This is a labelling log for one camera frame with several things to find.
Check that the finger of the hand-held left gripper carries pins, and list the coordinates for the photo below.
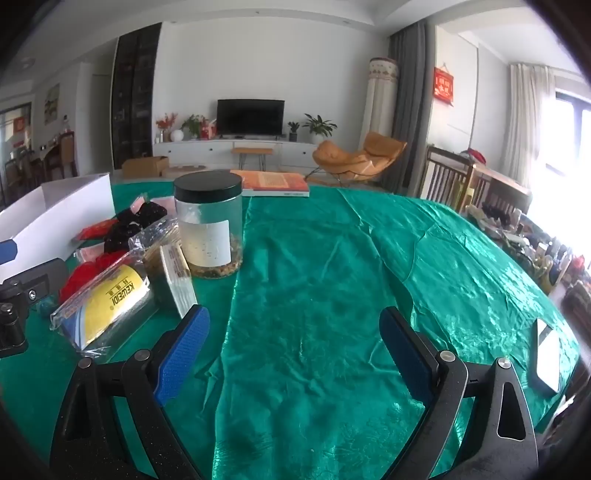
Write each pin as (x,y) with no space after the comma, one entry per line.
(41,277)
(8,251)

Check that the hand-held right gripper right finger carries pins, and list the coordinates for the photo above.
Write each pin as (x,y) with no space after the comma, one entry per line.
(404,355)

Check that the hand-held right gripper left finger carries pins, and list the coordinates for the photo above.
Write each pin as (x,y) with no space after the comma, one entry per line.
(182,350)

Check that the white wet wipes packet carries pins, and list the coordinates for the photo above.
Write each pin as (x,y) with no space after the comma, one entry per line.
(178,277)

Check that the white cardboard box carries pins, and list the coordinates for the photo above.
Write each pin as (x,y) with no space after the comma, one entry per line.
(69,198)

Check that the red and black packets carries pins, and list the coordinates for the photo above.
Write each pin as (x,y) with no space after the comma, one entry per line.
(87,272)

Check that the yellow cloth in clear packet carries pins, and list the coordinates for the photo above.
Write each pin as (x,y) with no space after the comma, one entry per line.
(108,300)

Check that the wooden dining chair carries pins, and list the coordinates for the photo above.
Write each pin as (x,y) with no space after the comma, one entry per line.
(64,154)

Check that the clear jar with black lid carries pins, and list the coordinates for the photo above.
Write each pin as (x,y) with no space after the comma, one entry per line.
(207,240)

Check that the green satin tablecloth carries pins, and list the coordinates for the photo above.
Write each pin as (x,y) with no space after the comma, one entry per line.
(314,277)

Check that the brown cardboard box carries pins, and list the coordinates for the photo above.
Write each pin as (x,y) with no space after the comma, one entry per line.
(143,167)

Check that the row of shoes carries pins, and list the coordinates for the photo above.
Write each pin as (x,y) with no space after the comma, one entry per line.
(531,240)

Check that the orange book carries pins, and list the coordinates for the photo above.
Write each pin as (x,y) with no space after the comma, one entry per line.
(272,181)

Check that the white round lamp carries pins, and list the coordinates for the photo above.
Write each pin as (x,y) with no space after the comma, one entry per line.
(177,135)

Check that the red flowers in vase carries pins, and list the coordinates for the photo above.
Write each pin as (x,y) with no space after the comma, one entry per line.
(165,122)

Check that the white television cabinet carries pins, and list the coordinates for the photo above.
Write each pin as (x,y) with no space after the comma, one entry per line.
(203,150)

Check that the dark display cabinet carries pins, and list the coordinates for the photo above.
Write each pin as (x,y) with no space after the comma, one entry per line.
(134,92)

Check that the orange lounge chair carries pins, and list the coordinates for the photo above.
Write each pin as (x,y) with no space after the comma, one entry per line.
(351,159)

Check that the red cloth on desk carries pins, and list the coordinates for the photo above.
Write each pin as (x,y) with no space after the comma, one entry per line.
(475,156)

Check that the small wooden side table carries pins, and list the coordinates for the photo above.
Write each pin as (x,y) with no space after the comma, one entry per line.
(253,150)

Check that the green plant with red decorations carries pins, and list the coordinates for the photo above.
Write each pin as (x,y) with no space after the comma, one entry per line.
(193,125)

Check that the red gift box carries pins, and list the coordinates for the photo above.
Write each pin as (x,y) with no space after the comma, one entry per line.
(207,130)

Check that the black television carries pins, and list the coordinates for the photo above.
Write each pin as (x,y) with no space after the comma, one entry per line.
(250,116)

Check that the large green potted plant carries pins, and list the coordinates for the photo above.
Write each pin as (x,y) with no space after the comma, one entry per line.
(318,125)

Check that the small potted plant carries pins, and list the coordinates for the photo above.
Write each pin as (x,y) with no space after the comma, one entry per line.
(293,129)

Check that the grey curtain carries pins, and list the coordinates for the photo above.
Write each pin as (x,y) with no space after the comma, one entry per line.
(411,106)

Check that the standing air conditioner with cover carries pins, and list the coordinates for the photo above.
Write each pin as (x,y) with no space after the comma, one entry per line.
(379,97)

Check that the white sheer curtain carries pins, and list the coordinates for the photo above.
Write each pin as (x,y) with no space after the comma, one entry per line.
(526,120)

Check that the framed wall picture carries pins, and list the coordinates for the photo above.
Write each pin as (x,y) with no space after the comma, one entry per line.
(52,102)

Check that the red wall hanging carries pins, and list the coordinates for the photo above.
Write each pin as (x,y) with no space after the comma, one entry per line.
(444,85)

